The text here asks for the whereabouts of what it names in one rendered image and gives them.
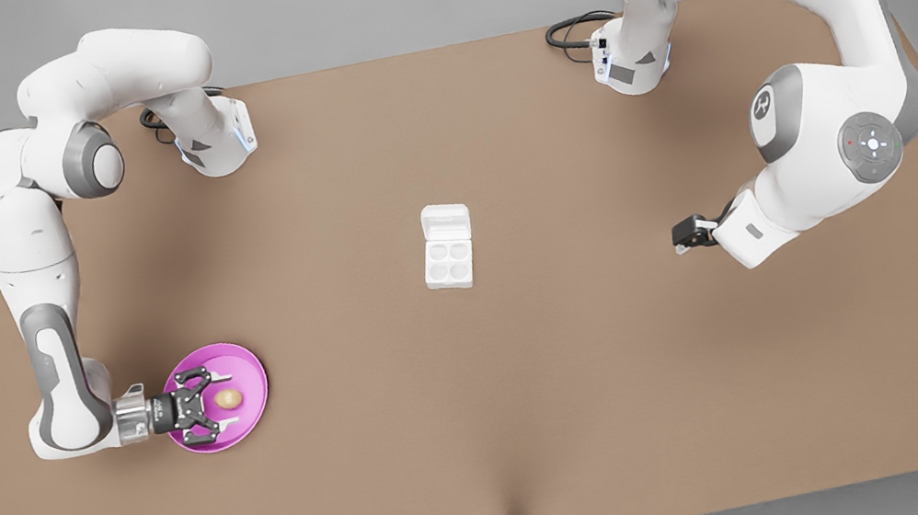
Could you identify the white egg box base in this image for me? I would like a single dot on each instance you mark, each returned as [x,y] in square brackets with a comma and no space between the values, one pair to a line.
[449,264]

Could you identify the magenta round plate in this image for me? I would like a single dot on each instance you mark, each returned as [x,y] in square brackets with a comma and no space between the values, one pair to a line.
[241,378]

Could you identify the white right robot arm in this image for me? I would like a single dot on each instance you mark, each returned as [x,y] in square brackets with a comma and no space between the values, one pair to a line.
[36,263]

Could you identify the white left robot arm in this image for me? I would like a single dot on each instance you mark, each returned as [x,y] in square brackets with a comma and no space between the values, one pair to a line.
[808,3]

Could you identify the tan egg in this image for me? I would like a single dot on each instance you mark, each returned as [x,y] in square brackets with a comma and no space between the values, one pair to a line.
[227,398]

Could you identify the white egg box lid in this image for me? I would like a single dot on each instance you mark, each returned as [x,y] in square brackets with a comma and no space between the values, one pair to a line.
[446,222]

